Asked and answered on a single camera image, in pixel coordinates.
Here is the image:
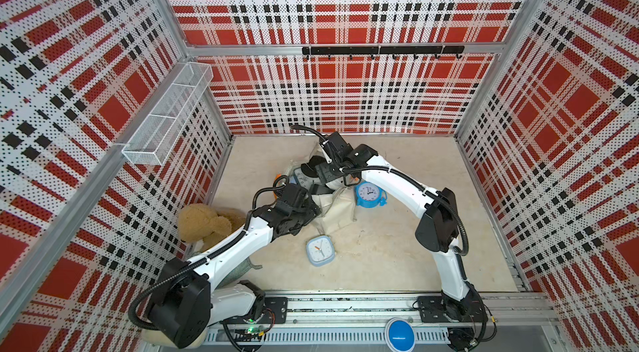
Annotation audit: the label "blue round twin-bell alarm clock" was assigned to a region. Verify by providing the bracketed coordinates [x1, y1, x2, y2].
[354, 181, 387, 209]

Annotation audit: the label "beige canvas bag orange handles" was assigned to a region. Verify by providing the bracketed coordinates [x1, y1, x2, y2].
[284, 145, 356, 235]

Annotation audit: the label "light blue square alarm clock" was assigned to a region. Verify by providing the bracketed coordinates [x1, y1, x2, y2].
[306, 235, 335, 267]

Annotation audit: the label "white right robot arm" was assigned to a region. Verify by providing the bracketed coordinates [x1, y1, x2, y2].
[316, 132, 489, 323]

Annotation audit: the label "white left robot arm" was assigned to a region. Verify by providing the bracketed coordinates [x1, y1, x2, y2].
[127, 176, 322, 349]

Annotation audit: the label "dark blue square alarm clock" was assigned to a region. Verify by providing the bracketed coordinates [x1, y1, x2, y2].
[290, 167, 320, 190]

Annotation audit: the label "black and white round clock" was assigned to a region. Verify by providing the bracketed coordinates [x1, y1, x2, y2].
[301, 156, 326, 178]

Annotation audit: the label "brown teddy bear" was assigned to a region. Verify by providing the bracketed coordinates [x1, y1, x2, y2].
[177, 204, 246, 253]

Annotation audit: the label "blue round button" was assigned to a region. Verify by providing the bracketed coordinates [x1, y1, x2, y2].
[384, 318, 416, 352]

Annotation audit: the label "beige sponge block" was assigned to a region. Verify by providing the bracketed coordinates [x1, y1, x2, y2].
[141, 329, 208, 350]

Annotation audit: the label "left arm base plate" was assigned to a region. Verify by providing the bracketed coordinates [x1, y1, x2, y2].
[226, 297, 289, 325]

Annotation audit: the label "black hook rail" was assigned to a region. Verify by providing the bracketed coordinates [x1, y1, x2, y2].
[301, 45, 465, 57]

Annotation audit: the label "white wire mesh basket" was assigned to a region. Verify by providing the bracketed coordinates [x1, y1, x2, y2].
[122, 62, 213, 166]

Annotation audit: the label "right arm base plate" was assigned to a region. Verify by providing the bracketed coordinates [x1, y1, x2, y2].
[415, 294, 488, 324]

